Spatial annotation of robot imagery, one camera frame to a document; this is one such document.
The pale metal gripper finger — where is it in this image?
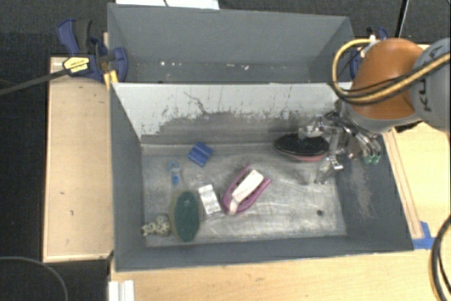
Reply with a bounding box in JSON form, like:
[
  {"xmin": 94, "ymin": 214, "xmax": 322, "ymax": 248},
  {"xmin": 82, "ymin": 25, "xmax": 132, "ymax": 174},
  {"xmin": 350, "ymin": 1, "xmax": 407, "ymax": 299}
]
[
  {"xmin": 314, "ymin": 155, "xmax": 345, "ymax": 185},
  {"xmin": 297, "ymin": 116, "xmax": 329, "ymax": 140}
]

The black and red oval brush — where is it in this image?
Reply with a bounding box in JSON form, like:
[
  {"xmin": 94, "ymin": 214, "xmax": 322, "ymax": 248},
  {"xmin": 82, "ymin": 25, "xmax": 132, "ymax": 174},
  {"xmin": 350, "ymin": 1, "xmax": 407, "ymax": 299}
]
[{"xmin": 273, "ymin": 133, "xmax": 330, "ymax": 164}]

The white flat packet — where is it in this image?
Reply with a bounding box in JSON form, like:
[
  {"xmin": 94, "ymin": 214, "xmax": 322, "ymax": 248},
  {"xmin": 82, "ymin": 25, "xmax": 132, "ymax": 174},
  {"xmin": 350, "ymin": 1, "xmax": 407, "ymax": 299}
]
[{"xmin": 230, "ymin": 169, "xmax": 266, "ymax": 214}]

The blue ridged block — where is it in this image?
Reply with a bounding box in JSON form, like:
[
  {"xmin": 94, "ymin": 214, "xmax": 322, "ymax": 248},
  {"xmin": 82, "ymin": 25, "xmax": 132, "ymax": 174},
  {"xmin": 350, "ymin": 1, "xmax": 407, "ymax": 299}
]
[{"xmin": 187, "ymin": 141, "xmax": 215, "ymax": 167}]

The grey metal bin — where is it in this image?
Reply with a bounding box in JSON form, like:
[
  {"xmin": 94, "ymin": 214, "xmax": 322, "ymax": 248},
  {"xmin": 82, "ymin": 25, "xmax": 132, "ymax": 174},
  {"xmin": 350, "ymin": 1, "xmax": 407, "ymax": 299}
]
[{"xmin": 106, "ymin": 2, "xmax": 415, "ymax": 273}]

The clear and blue plastic piece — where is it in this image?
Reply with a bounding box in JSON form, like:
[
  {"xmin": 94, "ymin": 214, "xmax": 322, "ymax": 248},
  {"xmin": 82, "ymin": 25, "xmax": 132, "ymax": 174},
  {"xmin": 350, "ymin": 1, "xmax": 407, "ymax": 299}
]
[{"xmin": 166, "ymin": 160, "xmax": 184, "ymax": 188}]

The green oval sponge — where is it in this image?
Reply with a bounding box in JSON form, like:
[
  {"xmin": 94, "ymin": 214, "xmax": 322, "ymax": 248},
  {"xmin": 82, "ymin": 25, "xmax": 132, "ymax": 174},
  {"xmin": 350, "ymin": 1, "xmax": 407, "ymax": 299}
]
[{"xmin": 169, "ymin": 190, "xmax": 202, "ymax": 244}]

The cluster of small white rings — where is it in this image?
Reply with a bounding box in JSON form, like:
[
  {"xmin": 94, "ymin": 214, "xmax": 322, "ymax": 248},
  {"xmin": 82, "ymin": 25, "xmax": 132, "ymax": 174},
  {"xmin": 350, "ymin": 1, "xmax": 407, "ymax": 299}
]
[{"xmin": 140, "ymin": 213, "xmax": 171, "ymax": 238}]

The pale wood board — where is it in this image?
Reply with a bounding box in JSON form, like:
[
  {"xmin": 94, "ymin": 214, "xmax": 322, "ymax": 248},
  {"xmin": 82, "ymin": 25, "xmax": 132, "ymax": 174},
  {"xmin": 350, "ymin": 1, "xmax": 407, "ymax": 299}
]
[{"xmin": 42, "ymin": 56, "xmax": 115, "ymax": 264}]

